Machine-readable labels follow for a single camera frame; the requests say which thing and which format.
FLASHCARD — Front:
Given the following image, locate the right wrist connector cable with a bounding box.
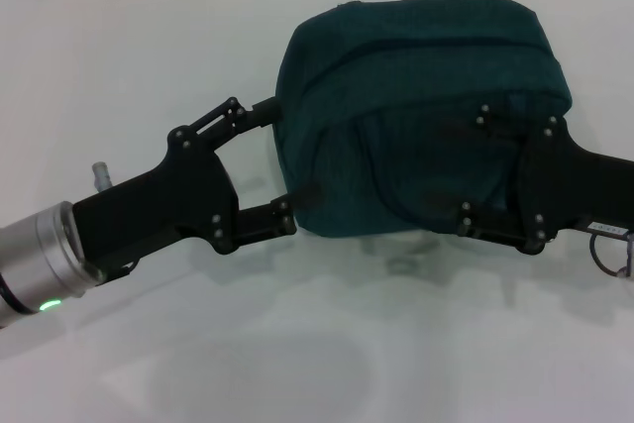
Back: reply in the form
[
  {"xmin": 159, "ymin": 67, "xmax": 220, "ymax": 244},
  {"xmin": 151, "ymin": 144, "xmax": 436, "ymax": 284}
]
[{"xmin": 587, "ymin": 232, "xmax": 634, "ymax": 279}]

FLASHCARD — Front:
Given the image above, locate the dark teal fabric bag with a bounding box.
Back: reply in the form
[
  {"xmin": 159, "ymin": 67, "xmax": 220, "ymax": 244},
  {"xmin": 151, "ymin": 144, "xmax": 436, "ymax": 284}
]
[{"xmin": 273, "ymin": 0, "xmax": 574, "ymax": 240}]

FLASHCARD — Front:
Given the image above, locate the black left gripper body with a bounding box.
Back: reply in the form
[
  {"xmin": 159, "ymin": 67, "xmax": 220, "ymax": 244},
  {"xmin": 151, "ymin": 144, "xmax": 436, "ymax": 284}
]
[{"xmin": 71, "ymin": 126, "xmax": 240, "ymax": 286}]

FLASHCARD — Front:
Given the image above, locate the silver port plug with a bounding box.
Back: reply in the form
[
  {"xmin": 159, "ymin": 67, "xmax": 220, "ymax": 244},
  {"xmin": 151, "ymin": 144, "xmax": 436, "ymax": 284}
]
[
  {"xmin": 91, "ymin": 160, "xmax": 114, "ymax": 194},
  {"xmin": 616, "ymin": 232, "xmax": 634, "ymax": 279}
]

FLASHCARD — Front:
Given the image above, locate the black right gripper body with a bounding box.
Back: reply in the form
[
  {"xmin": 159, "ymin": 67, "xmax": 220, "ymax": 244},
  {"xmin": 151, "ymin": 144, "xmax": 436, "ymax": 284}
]
[{"xmin": 512, "ymin": 115, "xmax": 634, "ymax": 256}]

